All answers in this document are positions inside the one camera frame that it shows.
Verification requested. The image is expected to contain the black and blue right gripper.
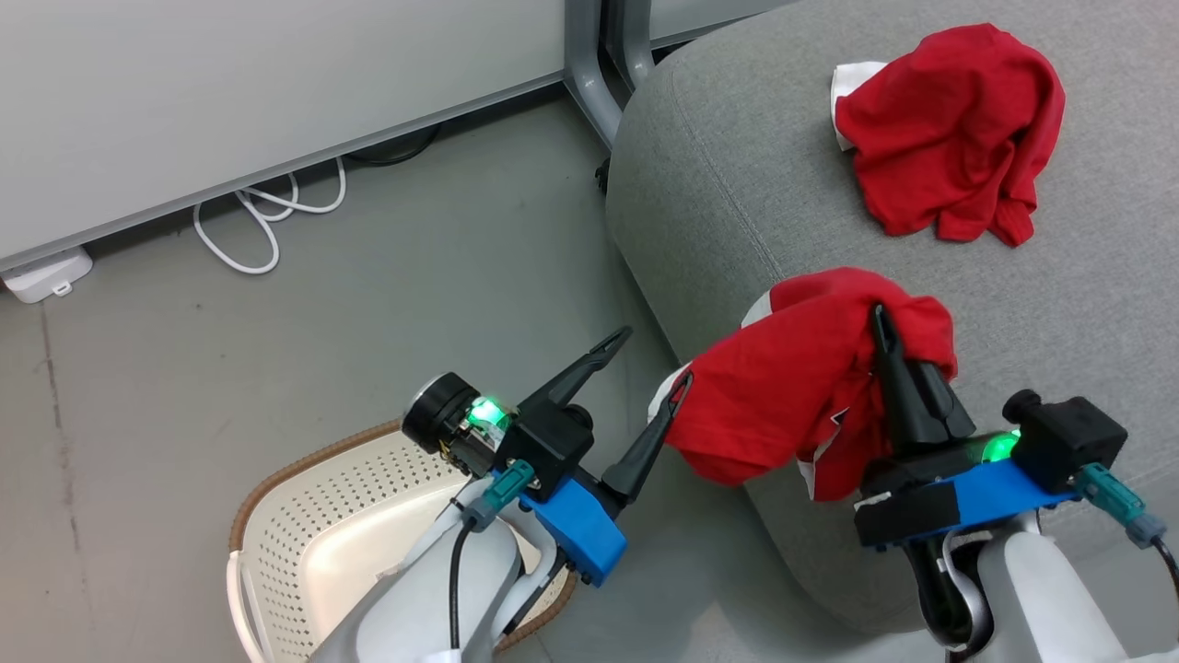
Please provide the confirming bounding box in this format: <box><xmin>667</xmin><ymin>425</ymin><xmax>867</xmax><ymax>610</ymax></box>
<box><xmin>852</xmin><ymin>303</ymin><xmax>1080</xmax><ymax>552</ymax></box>

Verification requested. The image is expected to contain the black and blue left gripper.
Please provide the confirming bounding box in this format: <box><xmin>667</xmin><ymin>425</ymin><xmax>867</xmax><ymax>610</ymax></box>
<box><xmin>496</xmin><ymin>325</ymin><xmax>694</xmax><ymax>588</ymax></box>

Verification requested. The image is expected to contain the red and white garment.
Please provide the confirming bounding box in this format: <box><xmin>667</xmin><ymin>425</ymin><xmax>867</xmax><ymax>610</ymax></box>
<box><xmin>648</xmin><ymin>266</ymin><xmax>960</xmax><ymax>504</ymax></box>
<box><xmin>829</xmin><ymin>23</ymin><xmax>1068</xmax><ymax>249</ymax></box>

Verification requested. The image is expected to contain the grey fabric sofa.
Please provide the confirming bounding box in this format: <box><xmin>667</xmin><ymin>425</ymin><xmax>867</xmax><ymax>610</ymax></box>
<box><xmin>603</xmin><ymin>0</ymin><xmax>1179</xmax><ymax>638</ymax></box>

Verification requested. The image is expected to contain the cream perforated laundry basket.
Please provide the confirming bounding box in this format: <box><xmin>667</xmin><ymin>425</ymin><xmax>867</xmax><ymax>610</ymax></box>
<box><xmin>226</xmin><ymin>419</ymin><xmax>581</xmax><ymax>663</ymax></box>

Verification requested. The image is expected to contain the grey desk leg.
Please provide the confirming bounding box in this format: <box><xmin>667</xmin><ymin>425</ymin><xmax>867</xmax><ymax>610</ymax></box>
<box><xmin>563</xmin><ymin>0</ymin><xmax>636</xmax><ymax>150</ymax></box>

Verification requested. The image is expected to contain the grey partition leg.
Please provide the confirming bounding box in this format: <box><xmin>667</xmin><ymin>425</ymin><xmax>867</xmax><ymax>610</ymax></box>
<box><xmin>603</xmin><ymin>0</ymin><xmax>658</xmax><ymax>93</ymax></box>

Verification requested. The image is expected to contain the pale partition panel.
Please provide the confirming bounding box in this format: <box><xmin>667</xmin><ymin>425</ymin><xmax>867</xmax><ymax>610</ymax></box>
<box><xmin>645</xmin><ymin>0</ymin><xmax>795</xmax><ymax>49</ymax></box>
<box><xmin>0</xmin><ymin>0</ymin><xmax>567</xmax><ymax>273</ymax></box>

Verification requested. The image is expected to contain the white power box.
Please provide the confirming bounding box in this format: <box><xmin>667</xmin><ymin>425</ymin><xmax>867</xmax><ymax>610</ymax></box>
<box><xmin>0</xmin><ymin>243</ymin><xmax>96</xmax><ymax>306</ymax></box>

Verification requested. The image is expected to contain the black cable with teal connector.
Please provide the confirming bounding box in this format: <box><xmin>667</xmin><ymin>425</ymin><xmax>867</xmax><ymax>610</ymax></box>
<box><xmin>448</xmin><ymin>459</ymin><xmax>537</xmax><ymax>651</ymax></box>
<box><xmin>1076</xmin><ymin>462</ymin><xmax>1179</xmax><ymax>592</ymax></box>

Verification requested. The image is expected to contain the thin black floor cable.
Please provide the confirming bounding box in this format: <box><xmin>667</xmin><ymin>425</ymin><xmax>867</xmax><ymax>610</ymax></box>
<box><xmin>348</xmin><ymin>122</ymin><xmax>444</xmax><ymax>169</ymax></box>

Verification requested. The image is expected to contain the white looped cable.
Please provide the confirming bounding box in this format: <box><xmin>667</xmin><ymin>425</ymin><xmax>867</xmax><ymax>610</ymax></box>
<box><xmin>191</xmin><ymin>156</ymin><xmax>349</xmax><ymax>276</ymax></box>

